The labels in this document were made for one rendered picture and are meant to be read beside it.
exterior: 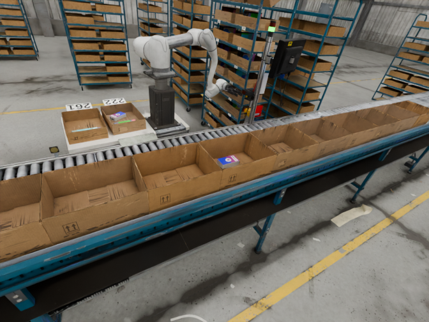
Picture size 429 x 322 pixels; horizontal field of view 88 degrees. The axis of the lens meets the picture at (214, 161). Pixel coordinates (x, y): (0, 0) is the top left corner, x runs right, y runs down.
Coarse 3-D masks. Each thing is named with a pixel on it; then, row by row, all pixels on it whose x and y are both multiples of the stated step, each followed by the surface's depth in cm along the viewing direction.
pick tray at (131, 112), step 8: (120, 104) 212; (128, 104) 217; (104, 112) 194; (112, 112) 212; (128, 112) 219; (136, 112) 211; (112, 120) 203; (120, 120) 205; (136, 120) 189; (144, 120) 194; (112, 128) 182; (120, 128) 185; (128, 128) 189; (136, 128) 193; (144, 128) 198
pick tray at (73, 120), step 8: (64, 112) 188; (72, 112) 191; (80, 112) 195; (88, 112) 198; (96, 112) 202; (64, 120) 191; (72, 120) 194; (80, 120) 196; (88, 120) 198; (96, 120) 200; (64, 128) 167; (72, 128) 185; (80, 128) 186; (96, 128) 172; (104, 128) 175; (72, 136) 166; (80, 136) 169; (88, 136) 172; (96, 136) 175; (104, 136) 179
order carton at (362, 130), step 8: (328, 120) 197; (336, 120) 204; (344, 120) 210; (352, 120) 205; (360, 120) 199; (344, 128) 213; (352, 128) 206; (360, 128) 201; (368, 128) 195; (376, 128) 186; (352, 136) 172; (360, 136) 179; (368, 136) 187; (352, 144) 181; (360, 144) 189
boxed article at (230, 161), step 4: (232, 156) 150; (220, 160) 144; (224, 160) 145; (228, 160) 145; (232, 160) 146; (236, 160) 146; (220, 164) 143; (224, 164) 141; (228, 164) 143; (232, 164) 145; (236, 164) 147
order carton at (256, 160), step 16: (208, 144) 141; (224, 144) 148; (240, 144) 156; (256, 144) 149; (240, 160) 152; (256, 160) 126; (272, 160) 135; (224, 176) 120; (240, 176) 127; (256, 176) 136
